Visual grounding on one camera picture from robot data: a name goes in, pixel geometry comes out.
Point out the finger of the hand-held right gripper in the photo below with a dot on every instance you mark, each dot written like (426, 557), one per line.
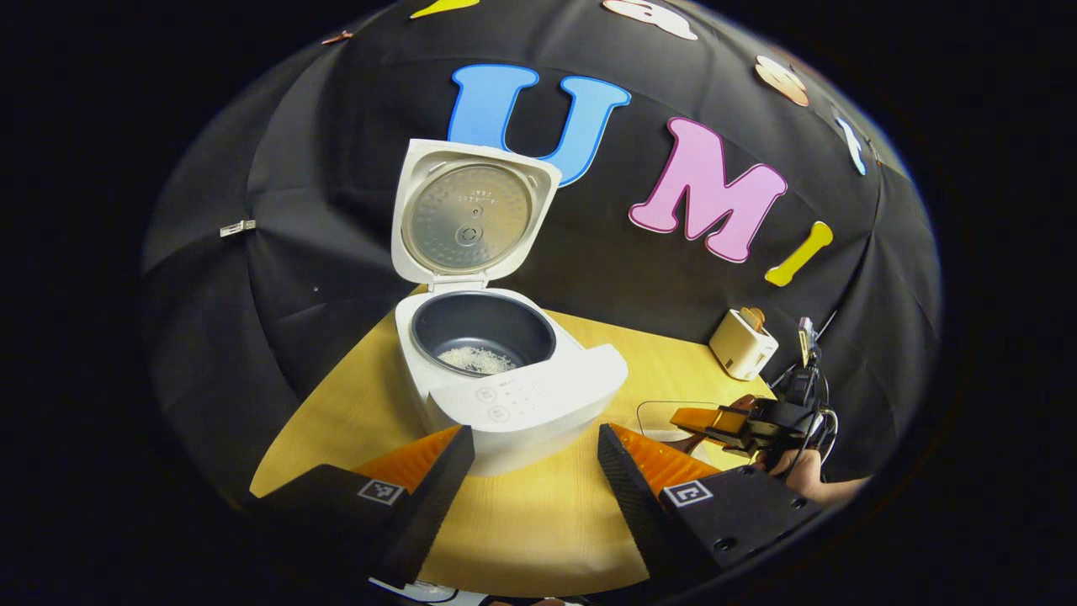
(698, 418)

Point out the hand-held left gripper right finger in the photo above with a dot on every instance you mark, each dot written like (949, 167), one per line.
(631, 497)

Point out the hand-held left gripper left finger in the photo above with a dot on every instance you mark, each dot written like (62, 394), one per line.
(437, 497)

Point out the white rice cooker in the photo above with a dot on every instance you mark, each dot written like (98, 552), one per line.
(522, 404)

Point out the white rice heap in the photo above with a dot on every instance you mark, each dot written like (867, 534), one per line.
(475, 360)

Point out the white toaster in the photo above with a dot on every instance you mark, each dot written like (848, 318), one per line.
(740, 349)

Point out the brown toast slice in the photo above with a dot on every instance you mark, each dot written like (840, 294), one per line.
(753, 318)

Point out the black backdrop cloth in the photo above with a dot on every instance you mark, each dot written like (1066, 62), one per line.
(294, 252)

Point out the small white cloth tag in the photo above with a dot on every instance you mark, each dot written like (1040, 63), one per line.
(237, 228)

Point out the small copper cloth clip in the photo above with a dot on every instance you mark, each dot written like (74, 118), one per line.
(336, 37)

